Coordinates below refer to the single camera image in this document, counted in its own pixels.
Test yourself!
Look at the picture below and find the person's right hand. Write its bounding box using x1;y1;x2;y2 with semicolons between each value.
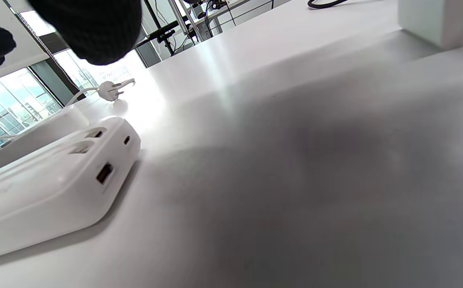
0;0;142;83

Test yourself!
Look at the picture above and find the white power strip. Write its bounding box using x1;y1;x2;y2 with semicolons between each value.
0;105;90;175

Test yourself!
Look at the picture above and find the white battery pack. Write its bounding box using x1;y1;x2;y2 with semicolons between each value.
0;116;141;263

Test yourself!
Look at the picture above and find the thin black charging cable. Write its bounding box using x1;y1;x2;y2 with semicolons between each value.
307;0;349;9

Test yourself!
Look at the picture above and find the white charger adapter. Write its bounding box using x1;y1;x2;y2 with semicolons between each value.
398;0;463;51

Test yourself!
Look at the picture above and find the white power cord with plug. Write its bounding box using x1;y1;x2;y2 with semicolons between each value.
0;78;136;148

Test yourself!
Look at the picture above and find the dark window frame pillar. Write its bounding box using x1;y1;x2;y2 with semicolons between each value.
29;59;81;106

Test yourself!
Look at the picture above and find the black camera stand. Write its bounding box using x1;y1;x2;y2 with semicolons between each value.
135;19;201;56

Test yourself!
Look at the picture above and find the aluminium frame post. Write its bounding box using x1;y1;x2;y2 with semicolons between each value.
167;0;207;43

